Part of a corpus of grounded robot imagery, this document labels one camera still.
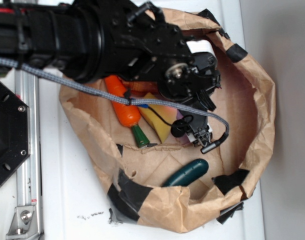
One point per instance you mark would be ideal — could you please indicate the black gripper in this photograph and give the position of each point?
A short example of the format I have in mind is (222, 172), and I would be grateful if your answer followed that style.
(139, 45)

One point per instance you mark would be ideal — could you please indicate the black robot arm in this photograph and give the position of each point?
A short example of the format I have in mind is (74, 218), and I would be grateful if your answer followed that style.
(92, 39)

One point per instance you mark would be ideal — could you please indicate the yellow sponge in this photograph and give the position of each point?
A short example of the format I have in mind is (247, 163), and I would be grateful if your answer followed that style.
(160, 118)

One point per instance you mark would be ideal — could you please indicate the dark green plastic cucumber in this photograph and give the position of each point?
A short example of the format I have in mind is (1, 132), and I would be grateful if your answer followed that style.
(188, 173)

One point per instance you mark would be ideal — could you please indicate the crumpled brown paper bag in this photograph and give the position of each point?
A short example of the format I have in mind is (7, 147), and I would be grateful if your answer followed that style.
(132, 178)

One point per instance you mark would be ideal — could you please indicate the white plastic bin lid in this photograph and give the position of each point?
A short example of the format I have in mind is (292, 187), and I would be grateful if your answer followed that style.
(73, 203)

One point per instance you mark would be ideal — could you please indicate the black octagonal mount plate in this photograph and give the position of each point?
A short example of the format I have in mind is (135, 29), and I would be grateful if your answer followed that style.
(14, 133)

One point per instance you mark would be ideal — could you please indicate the aluminium extrusion rail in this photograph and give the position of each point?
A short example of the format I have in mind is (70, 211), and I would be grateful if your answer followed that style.
(30, 150)

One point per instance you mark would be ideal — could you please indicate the silver corner bracket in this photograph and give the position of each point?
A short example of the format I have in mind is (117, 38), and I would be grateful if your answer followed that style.
(24, 225)

